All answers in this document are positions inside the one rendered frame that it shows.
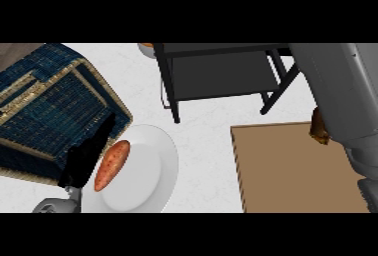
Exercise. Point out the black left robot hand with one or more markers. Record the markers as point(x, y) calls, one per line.
point(86, 156)

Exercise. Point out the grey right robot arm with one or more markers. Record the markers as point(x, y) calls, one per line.
point(340, 96)

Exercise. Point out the black tiered shelf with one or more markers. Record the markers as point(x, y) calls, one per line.
point(222, 75)

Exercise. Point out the brown wooden tray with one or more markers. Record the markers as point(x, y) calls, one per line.
point(296, 170)

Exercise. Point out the brown squash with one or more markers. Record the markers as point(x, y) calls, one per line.
point(319, 128)

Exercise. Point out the orange sweet potato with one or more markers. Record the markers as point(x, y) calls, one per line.
point(111, 165)

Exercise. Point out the white plate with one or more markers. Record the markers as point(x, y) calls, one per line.
point(135, 173)

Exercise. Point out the blue wicker basket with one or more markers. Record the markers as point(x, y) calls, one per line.
point(46, 110)

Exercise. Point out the white bowl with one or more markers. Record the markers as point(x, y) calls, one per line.
point(145, 49)

